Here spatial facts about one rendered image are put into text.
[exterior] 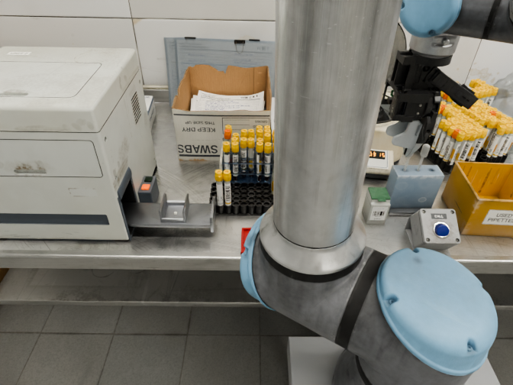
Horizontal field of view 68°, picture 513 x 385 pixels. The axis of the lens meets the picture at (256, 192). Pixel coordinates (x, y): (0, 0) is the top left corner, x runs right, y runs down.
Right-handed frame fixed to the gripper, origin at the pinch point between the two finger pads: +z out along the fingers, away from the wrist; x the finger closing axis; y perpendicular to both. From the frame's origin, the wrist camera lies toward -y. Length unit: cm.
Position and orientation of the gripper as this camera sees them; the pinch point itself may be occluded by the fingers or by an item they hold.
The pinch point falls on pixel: (411, 150)
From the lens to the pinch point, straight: 84.4
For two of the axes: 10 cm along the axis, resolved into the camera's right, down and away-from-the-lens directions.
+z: -0.2, 7.7, 6.3
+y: -10.0, 0.1, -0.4
